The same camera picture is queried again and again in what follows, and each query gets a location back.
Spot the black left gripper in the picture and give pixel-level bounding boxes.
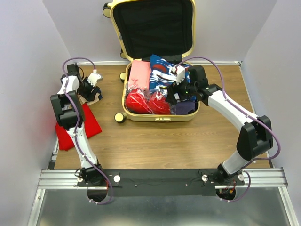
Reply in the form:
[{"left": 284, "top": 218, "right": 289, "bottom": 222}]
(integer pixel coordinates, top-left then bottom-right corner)
[{"left": 77, "top": 77, "right": 100, "bottom": 102}]

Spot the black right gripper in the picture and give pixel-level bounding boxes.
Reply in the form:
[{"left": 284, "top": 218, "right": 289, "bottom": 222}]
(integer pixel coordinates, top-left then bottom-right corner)
[{"left": 164, "top": 73, "right": 197, "bottom": 105}]

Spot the beige packaged item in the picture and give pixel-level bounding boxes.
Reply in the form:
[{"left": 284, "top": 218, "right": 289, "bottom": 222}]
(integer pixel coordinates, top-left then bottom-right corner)
[{"left": 79, "top": 87, "right": 103, "bottom": 105}]

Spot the purple sweatshirt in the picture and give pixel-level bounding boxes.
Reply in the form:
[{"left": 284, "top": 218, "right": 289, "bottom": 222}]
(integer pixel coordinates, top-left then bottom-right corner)
[{"left": 173, "top": 101, "right": 196, "bottom": 115}]

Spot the blue red white patterned cloth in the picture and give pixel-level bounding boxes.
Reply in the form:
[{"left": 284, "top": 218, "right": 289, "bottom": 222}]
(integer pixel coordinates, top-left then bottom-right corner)
[{"left": 148, "top": 54, "right": 176, "bottom": 103}]

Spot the red garment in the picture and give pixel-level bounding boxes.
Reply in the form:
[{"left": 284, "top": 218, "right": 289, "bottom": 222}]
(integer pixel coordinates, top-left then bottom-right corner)
[{"left": 55, "top": 103, "right": 102, "bottom": 151}]

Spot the red plastic packaged item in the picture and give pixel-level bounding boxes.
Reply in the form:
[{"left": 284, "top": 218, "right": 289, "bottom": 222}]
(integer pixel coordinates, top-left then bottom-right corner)
[{"left": 124, "top": 86, "right": 175, "bottom": 115}]

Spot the pink cosmetic case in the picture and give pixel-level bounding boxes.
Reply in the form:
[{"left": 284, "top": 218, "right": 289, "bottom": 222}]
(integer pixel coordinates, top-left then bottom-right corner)
[{"left": 128, "top": 60, "right": 151, "bottom": 90}]

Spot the cream yellow suitcase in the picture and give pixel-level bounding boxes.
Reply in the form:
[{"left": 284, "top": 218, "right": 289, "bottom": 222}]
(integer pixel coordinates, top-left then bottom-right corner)
[{"left": 101, "top": 0, "right": 201, "bottom": 123}]

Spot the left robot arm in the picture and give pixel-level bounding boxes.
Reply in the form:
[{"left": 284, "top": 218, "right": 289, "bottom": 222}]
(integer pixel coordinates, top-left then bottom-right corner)
[{"left": 50, "top": 62, "right": 108, "bottom": 186}]

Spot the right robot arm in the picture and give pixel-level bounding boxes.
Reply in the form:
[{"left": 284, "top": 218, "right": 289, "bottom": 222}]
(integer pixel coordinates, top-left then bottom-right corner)
[{"left": 166, "top": 65, "right": 273, "bottom": 185}]

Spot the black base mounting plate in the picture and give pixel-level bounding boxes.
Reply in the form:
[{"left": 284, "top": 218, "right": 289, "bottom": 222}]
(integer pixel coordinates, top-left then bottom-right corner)
[{"left": 78, "top": 169, "right": 244, "bottom": 197}]

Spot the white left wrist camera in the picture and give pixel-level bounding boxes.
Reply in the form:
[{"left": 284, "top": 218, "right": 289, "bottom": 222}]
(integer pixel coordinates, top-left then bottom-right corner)
[{"left": 87, "top": 69, "right": 103, "bottom": 87}]

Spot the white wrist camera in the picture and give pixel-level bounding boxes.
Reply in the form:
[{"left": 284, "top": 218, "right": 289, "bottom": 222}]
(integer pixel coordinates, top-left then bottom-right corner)
[
  {"left": 171, "top": 66, "right": 188, "bottom": 85},
  {"left": 87, "top": 69, "right": 103, "bottom": 87}
]

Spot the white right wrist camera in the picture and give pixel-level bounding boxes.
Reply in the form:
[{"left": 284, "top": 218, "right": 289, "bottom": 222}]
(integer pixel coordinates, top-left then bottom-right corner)
[{"left": 171, "top": 66, "right": 188, "bottom": 85}]

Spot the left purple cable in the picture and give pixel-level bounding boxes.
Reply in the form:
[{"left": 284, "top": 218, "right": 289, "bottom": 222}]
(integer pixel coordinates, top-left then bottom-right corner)
[{"left": 62, "top": 57, "right": 115, "bottom": 206}]

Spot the aluminium frame rail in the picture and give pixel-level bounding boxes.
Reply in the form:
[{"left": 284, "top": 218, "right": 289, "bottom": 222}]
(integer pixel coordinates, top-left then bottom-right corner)
[{"left": 28, "top": 168, "right": 298, "bottom": 226}]

